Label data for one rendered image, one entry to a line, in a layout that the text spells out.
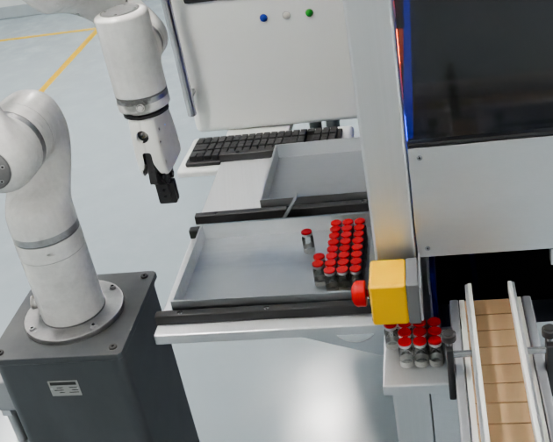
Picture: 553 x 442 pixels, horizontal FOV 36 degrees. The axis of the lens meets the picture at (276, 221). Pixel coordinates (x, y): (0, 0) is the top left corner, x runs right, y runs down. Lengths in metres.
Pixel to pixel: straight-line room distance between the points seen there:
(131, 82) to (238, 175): 0.67
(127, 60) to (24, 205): 0.34
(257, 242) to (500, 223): 0.56
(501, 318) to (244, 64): 1.21
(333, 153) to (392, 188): 0.72
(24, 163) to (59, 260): 0.21
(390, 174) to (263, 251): 0.47
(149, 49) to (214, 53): 0.98
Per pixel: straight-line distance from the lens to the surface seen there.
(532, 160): 1.25
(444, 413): 1.53
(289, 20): 2.24
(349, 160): 1.93
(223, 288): 1.57
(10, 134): 1.40
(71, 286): 1.57
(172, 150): 1.41
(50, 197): 1.52
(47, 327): 1.64
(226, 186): 1.92
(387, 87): 1.19
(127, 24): 1.31
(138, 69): 1.33
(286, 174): 1.91
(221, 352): 2.86
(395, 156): 1.24
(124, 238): 3.65
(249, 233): 1.71
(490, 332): 1.31
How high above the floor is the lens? 1.75
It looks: 30 degrees down
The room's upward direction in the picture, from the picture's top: 11 degrees counter-clockwise
